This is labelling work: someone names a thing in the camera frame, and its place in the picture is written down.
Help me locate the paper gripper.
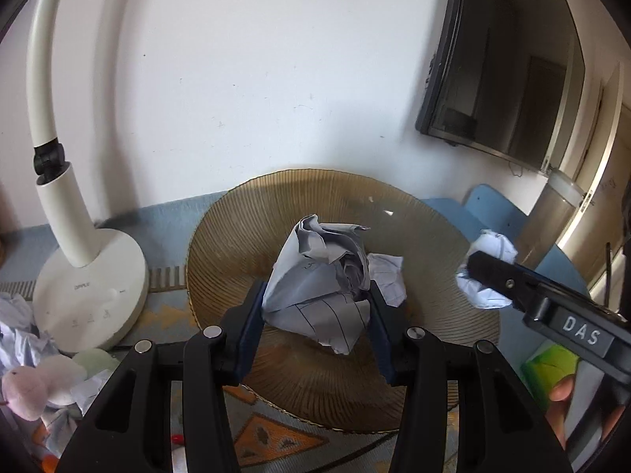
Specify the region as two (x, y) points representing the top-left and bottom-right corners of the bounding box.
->
(456, 229), (518, 310)

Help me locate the patterned woven table mat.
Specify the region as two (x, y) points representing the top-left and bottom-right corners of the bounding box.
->
(0, 255), (464, 473)

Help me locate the person's right hand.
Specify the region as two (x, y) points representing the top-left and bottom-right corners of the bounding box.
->
(546, 372), (628, 450)

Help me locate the large white paper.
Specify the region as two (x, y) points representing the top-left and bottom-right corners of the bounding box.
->
(262, 214), (407, 356)

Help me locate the black monitor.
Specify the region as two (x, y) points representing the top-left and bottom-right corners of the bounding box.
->
(416, 0), (585, 174)

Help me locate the three-ball plush dango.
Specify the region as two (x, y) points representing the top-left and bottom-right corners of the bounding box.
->
(1, 348), (120, 422)

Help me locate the silver thermos bottle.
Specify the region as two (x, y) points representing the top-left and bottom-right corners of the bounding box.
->
(514, 169), (585, 270)

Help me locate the white desk lamp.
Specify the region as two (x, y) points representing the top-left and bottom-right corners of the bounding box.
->
(26, 0), (149, 354)

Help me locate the green snack bag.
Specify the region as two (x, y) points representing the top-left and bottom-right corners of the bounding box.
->
(521, 341), (579, 412)

